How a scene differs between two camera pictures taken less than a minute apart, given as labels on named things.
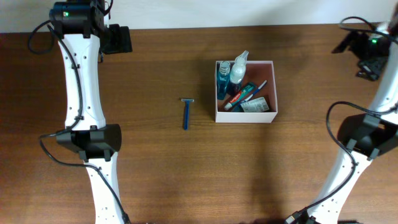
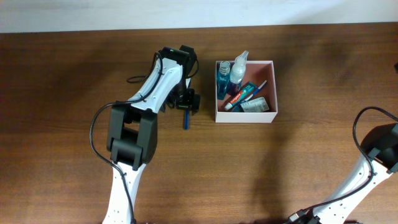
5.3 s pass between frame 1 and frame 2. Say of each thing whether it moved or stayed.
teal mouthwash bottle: stayed
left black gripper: moved
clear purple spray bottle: stayed
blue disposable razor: stayed
